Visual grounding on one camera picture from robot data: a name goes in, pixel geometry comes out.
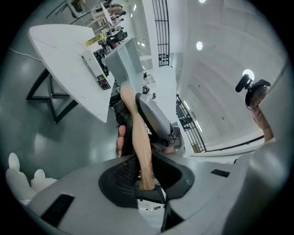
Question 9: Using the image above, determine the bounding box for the white cable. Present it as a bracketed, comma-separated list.
[8, 47, 43, 62]

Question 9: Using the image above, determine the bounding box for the grey pan with wooden handle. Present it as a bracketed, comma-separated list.
[104, 38, 155, 191]

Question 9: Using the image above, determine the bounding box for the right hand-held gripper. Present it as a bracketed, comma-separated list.
[113, 92, 186, 158]

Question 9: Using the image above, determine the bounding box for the black office chair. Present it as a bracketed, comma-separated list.
[106, 30, 128, 49]

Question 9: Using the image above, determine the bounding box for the black wall rail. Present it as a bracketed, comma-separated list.
[205, 134, 265, 152]

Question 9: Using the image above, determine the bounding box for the white table with black legs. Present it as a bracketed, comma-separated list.
[25, 24, 115, 124]

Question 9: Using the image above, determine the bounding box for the person's right hand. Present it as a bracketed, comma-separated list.
[116, 125, 127, 158]

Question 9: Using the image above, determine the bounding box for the black metal railing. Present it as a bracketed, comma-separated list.
[175, 93, 208, 153]
[151, 0, 171, 67]

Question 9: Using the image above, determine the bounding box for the yellow bottle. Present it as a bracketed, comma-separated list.
[85, 34, 105, 47]

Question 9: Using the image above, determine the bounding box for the black head-mounted camera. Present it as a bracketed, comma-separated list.
[234, 74, 254, 94]

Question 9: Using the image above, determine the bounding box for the white portable stove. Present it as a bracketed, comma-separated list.
[81, 47, 111, 91]

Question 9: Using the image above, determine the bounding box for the white plastic object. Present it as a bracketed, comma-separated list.
[5, 152, 58, 201]

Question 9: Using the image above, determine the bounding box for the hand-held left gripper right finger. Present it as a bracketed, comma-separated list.
[152, 63, 294, 235]

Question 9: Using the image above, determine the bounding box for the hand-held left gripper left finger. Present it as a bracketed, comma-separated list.
[27, 155, 163, 234]

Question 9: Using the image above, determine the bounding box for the person's head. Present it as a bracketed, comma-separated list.
[244, 79, 277, 144]

